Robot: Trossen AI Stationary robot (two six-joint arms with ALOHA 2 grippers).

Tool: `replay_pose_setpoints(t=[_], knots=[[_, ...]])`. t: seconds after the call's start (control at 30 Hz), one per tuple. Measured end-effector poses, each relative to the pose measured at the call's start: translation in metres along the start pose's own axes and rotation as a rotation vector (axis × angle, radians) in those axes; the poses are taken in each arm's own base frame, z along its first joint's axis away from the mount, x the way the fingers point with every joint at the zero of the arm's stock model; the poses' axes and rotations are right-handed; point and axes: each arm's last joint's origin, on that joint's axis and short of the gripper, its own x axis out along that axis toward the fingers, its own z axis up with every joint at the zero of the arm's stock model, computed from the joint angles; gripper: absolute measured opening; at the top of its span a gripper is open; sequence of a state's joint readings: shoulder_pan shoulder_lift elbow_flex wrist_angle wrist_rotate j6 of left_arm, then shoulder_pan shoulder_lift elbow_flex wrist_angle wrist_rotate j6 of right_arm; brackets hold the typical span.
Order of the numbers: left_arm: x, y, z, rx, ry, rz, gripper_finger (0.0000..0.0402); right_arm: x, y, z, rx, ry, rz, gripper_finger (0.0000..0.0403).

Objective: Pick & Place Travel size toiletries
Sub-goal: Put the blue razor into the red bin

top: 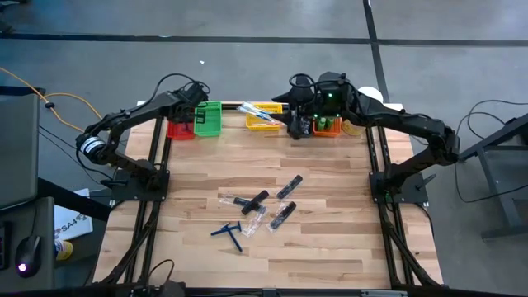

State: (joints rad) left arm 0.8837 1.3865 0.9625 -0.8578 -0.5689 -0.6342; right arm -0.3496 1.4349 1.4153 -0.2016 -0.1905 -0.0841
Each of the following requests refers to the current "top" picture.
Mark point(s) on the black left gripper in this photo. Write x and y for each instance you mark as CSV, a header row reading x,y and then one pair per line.
x,y
189,97

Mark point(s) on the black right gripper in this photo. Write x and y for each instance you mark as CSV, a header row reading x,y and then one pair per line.
x,y
326,103

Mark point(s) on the small green bottle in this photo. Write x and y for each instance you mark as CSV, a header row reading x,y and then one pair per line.
x,y
330,122
321,123

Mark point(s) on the blue toothbrush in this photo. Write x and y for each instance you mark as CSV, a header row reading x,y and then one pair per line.
x,y
255,112

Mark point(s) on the bare black comb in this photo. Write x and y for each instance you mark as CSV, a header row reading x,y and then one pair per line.
x,y
255,202

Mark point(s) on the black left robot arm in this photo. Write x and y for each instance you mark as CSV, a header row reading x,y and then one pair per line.
x,y
123,117

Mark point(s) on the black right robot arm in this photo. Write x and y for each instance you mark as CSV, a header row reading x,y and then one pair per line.
x,y
412,123

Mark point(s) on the red plastic basket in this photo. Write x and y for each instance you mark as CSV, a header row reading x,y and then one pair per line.
x,y
181,131

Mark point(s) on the green plastic basket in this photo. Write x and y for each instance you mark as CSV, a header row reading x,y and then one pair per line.
x,y
212,119

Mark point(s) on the black plastic basket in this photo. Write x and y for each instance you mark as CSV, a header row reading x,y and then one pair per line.
x,y
310,133

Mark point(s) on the orange plastic basket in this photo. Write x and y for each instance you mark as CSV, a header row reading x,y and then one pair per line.
x,y
328,133

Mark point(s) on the yellow plastic basket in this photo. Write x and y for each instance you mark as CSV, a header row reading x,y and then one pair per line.
x,y
253,126

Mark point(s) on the Lysol wipes canister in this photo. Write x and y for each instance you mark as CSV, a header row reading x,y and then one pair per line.
x,y
373,94

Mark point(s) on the black rig strut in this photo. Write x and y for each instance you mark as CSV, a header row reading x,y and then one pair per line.
x,y
74,200

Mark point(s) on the white printed box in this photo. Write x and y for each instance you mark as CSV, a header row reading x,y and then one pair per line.
x,y
72,222

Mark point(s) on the grey computer monitor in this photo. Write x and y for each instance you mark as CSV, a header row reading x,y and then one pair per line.
x,y
18,152

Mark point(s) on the dark grey side desk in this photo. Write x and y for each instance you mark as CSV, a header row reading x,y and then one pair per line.
x,y
41,222

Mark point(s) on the yellow and white canister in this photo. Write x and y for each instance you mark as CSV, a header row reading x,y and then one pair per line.
x,y
65,250

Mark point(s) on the black computer mouse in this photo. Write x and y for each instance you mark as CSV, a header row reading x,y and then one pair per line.
x,y
28,255

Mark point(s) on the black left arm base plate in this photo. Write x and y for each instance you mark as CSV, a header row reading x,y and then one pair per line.
x,y
140,191

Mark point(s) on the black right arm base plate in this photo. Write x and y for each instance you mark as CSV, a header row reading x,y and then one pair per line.
x,y
412,191

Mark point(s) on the black front rail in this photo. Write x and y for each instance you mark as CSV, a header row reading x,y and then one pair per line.
x,y
231,293

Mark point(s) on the silver bracket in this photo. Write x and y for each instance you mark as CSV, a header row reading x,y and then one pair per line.
x,y
383,293

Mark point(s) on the black desk frame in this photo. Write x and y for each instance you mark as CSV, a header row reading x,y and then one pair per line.
x,y
495,189

